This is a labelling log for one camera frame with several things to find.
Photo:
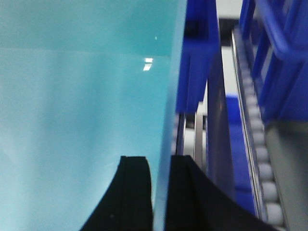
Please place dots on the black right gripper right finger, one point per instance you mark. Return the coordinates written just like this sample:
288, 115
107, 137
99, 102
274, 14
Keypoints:
194, 203

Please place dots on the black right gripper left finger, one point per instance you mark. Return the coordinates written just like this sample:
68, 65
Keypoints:
127, 203

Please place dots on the light blue plastic bin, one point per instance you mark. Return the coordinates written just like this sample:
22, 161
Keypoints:
82, 83

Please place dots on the dark blue bin below rack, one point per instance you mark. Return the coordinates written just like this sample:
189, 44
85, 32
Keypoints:
243, 188

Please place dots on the white roller track right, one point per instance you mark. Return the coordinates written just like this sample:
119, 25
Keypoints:
267, 203

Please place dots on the dark blue bin beside cyan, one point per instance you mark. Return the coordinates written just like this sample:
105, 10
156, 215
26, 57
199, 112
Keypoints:
200, 45

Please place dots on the dark blue bin lower right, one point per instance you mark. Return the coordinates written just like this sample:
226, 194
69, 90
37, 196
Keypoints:
275, 35

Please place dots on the grey metal rail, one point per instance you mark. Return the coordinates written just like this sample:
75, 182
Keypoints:
219, 164

